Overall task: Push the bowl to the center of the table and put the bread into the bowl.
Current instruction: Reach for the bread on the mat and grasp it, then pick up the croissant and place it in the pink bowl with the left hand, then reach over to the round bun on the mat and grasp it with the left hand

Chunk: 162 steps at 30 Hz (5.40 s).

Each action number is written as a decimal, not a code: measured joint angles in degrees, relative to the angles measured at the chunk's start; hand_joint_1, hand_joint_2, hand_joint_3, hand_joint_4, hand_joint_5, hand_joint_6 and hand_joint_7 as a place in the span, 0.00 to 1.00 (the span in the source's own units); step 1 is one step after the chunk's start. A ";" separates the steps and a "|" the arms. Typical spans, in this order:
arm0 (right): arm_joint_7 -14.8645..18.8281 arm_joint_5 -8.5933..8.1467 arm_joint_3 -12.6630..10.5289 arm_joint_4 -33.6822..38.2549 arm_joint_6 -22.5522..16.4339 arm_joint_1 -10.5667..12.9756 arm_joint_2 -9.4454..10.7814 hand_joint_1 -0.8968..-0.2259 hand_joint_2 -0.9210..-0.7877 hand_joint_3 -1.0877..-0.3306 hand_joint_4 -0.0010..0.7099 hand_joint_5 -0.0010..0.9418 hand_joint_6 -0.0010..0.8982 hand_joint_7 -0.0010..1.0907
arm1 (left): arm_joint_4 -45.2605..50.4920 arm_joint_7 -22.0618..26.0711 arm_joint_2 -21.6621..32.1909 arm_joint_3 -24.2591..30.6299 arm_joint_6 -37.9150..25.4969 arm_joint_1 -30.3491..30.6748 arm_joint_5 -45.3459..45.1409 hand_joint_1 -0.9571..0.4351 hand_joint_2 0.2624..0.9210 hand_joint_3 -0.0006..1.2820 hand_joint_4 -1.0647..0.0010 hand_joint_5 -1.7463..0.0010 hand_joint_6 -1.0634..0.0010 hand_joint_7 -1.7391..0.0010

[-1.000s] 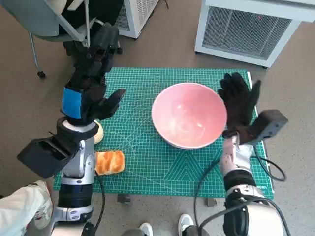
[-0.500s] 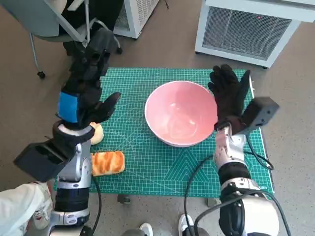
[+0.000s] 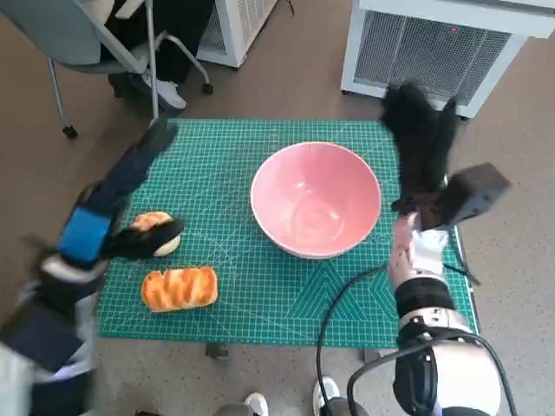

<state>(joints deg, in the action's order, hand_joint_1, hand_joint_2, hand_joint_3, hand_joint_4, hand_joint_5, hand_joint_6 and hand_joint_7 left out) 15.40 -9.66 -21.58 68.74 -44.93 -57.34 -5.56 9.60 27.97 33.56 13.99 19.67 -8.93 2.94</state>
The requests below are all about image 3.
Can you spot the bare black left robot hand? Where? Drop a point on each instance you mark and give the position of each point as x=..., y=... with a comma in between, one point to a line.
x=84, y=234

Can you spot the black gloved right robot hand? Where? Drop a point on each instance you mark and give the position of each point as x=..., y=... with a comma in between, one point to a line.
x=422, y=143

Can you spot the round toy bread bun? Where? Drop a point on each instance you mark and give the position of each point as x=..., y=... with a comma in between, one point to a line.
x=149, y=220

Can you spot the orange striped toy bread loaf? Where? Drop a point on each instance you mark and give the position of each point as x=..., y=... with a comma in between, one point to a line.
x=180, y=288

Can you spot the pink bowl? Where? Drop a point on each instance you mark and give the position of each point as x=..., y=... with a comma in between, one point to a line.
x=316, y=195

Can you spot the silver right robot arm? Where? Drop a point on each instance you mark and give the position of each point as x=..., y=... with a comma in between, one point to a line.
x=422, y=294

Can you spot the large white grilled cabinet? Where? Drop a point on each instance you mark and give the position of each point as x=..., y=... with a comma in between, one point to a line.
x=433, y=47

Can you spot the white cloth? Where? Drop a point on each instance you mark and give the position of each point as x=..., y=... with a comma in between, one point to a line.
x=13, y=385

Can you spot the dark table foot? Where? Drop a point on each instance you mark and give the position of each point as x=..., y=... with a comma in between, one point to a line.
x=372, y=353
x=217, y=350

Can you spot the green cutting mat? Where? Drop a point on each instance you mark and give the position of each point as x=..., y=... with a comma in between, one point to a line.
x=260, y=294

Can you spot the person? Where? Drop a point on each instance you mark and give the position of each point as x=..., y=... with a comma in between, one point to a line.
x=173, y=43

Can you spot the small white grilled cabinet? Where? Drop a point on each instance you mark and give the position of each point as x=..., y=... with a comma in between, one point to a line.
x=243, y=26

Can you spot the white shoe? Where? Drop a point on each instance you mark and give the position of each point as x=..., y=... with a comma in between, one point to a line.
x=325, y=390
x=256, y=403

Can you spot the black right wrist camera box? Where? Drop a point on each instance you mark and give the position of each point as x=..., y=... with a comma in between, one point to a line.
x=468, y=190

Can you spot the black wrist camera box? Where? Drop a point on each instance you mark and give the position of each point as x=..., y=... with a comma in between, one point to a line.
x=39, y=342
x=468, y=190

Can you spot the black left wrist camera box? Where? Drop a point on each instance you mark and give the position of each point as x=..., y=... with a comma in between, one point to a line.
x=39, y=342

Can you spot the grey chair with metal frame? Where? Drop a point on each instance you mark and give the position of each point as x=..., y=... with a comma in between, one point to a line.
x=43, y=26

